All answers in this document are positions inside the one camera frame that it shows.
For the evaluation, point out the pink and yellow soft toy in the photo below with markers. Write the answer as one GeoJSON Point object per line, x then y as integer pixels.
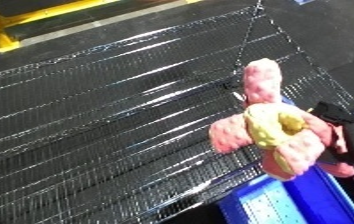
{"type": "Point", "coordinates": [274, 130]}

